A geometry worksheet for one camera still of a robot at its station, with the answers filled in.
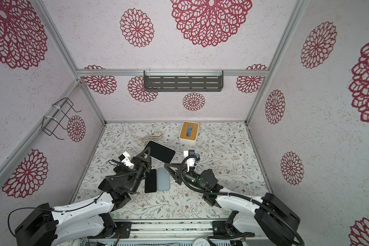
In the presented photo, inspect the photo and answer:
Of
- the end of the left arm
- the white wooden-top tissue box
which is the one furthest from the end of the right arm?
the white wooden-top tissue box

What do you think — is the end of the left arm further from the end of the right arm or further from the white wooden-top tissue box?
the white wooden-top tissue box

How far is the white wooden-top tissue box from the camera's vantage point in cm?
106
